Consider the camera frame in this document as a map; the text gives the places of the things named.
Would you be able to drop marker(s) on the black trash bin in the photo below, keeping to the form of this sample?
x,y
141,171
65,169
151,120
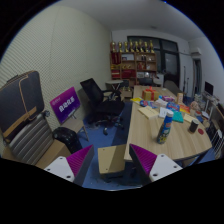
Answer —
x,y
68,138

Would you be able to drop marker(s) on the wooden shelf unit with trophies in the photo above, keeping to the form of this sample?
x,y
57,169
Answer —
x,y
133,66

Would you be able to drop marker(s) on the dark cup with white inside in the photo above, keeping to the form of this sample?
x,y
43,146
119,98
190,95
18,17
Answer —
x,y
193,126

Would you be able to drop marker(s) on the black office chair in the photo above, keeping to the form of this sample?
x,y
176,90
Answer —
x,y
100,103

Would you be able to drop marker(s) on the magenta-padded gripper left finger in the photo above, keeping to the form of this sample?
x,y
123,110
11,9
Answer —
x,y
78,160

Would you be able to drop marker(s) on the beige booklet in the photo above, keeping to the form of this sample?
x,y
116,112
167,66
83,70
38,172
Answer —
x,y
189,118

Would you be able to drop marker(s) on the small standing kraft box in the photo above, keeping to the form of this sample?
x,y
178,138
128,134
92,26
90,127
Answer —
x,y
179,98

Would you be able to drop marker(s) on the cluttered side desk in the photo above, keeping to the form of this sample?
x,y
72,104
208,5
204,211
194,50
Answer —
x,y
213,110

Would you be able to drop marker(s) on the small round white table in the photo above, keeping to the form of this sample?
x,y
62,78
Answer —
x,y
114,82

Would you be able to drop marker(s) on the flat round red coaster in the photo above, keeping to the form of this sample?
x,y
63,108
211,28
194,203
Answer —
x,y
200,131

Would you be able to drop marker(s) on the teal book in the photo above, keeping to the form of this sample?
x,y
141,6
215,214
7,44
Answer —
x,y
178,117

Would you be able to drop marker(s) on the pink packet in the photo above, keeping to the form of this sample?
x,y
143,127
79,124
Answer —
x,y
168,98

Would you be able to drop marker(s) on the purple sign board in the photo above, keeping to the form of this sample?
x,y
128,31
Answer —
x,y
65,105

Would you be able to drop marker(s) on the large kraft notebook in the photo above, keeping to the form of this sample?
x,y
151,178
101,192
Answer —
x,y
148,112

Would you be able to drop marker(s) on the yellow gift box red ribbon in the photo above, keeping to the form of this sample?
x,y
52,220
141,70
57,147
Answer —
x,y
150,95

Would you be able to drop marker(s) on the orange book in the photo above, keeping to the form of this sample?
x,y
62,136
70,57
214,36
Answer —
x,y
184,108

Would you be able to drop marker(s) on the black tripod stand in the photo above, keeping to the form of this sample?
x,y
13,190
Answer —
x,y
184,81

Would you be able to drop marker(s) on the blue drink bottle white cap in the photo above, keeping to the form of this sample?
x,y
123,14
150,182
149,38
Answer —
x,y
165,130

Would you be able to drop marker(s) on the light wooden box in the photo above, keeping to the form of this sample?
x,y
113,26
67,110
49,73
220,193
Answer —
x,y
111,160

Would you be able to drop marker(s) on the black bag with tan trim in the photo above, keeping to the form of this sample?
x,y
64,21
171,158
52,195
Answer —
x,y
18,100

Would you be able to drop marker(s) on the black computer monitor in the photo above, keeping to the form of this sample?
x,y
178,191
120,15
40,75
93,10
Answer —
x,y
209,88

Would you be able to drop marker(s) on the blue brochure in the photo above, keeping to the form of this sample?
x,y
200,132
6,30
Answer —
x,y
173,106

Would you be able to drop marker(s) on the white air conditioner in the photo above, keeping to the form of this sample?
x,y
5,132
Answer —
x,y
195,51

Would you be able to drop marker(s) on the white paper sheet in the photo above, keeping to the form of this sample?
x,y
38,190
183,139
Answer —
x,y
163,112

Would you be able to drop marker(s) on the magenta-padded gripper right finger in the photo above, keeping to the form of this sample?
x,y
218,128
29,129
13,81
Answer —
x,y
145,158

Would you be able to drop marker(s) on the dark glass door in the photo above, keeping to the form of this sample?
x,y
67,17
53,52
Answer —
x,y
168,60

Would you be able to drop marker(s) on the silver ribbed suitcase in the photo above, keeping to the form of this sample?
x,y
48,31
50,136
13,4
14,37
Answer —
x,y
30,140

